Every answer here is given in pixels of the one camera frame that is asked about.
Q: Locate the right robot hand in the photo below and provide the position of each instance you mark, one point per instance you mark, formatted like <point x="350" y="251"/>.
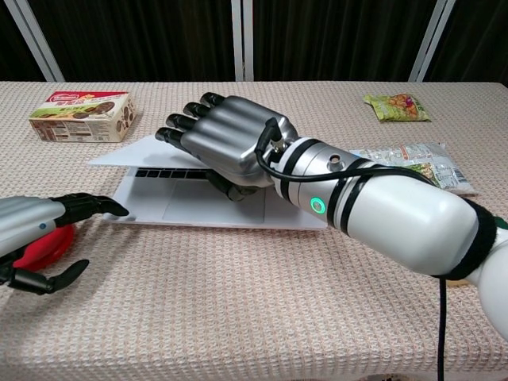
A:
<point x="234" y="139"/>

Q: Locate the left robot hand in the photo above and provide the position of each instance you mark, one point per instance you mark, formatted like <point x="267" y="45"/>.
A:
<point x="28" y="216"/>

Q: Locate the silver laptop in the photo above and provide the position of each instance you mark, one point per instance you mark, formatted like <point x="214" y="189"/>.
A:
<point x="190" y="202"/>

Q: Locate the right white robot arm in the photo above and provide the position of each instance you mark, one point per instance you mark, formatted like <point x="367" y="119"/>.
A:
<point x="397" y="214"/>

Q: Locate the red plastic disc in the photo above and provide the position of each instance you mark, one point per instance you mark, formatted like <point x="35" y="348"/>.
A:
<point x="43" y="248"/>

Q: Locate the cookie box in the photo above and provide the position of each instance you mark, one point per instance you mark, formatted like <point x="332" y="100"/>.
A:
<point x="79" y="119"/>

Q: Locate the black curtain panel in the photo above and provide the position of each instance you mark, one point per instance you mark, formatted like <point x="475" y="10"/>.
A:
<point x="476" y="39"/>
<point x="16" y="47"/>
<point x="139" y="39"/>
<point x="337" y="39"/>

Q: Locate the beige woven tablecloth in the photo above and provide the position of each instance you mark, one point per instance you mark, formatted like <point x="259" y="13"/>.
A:
<point x="238" y="297"/>

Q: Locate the green snack packet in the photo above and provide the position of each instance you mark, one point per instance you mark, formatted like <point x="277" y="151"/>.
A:
<point x="399" y="107"/>

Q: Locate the clear snack bag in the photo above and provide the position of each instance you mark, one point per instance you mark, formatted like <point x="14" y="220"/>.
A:
<point x="440" y="162"/>

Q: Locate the grey aluminium frame bar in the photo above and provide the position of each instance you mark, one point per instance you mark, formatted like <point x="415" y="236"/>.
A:
<point x="243" y="39"/>
<point x="430" y="43"/>
<point x="35" y="39"/>

